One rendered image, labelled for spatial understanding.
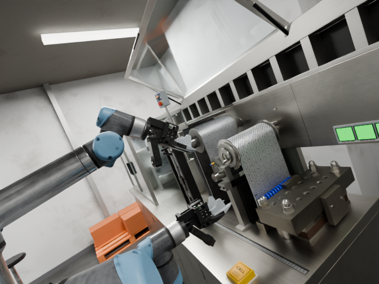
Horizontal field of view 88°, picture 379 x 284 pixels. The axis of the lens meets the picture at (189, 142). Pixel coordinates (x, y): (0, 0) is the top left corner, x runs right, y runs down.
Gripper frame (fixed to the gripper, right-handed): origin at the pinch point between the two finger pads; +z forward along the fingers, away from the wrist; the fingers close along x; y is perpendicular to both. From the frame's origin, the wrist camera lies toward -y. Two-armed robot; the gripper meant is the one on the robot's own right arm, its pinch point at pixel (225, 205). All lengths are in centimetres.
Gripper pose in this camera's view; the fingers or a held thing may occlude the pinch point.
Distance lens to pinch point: 83.0
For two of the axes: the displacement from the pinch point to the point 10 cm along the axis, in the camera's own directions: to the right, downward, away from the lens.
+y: -3.8, -9.2, -0.9
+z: 8.3, -3.8, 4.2
